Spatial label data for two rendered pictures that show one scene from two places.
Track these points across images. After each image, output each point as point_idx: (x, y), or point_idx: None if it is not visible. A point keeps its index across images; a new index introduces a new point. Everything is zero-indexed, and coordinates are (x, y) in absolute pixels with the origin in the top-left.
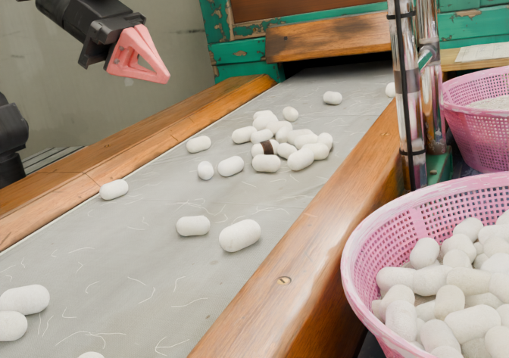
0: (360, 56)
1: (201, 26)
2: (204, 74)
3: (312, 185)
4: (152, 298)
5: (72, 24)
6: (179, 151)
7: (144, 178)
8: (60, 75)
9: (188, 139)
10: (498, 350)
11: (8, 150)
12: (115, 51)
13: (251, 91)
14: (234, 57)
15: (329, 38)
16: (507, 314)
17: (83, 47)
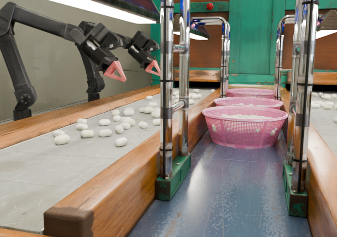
0: (199, 84)
1: (129, 68)
2: (126, 88)
3: (199, 100)
4: None
5: (138, 56)
6: (156, 95)
7: (152, 98)
8: (56, 79)
9: (156, 94)
10: None
11: (97, 91)
12: (149, 65)
13: None
14: (159, 77)
15: (193, 75)
16: None
17: (142, 62)
